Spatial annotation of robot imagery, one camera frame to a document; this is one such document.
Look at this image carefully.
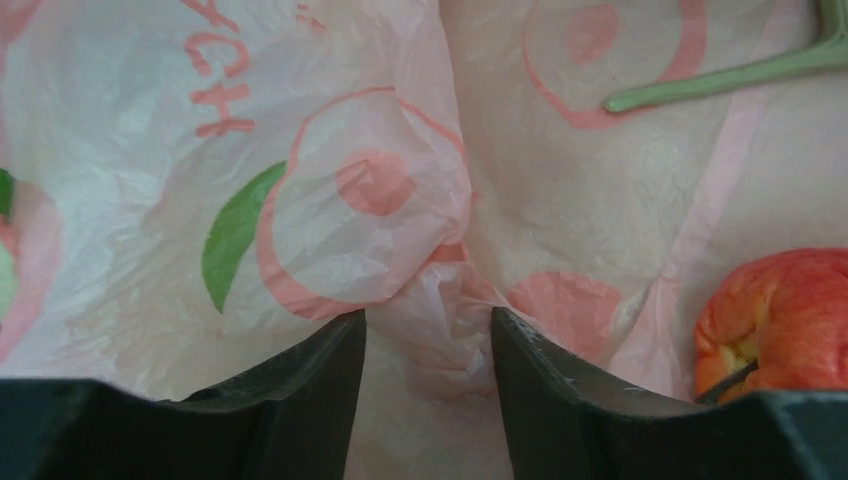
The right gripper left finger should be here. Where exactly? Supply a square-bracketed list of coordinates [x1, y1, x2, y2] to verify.
[1, 310, 367, 479]

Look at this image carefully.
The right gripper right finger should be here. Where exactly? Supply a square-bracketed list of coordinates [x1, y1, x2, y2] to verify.
[491, 307, 847, 479]

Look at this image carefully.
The red fake fruit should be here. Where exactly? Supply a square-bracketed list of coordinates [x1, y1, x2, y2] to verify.
[693, 248, 847, 402]

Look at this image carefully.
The pink plastic bag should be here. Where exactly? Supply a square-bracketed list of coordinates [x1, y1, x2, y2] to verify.
[1, 1, 847, 479]

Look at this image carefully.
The light green plastic stem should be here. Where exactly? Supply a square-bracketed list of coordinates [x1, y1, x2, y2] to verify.
[603, 0, 847, 114]

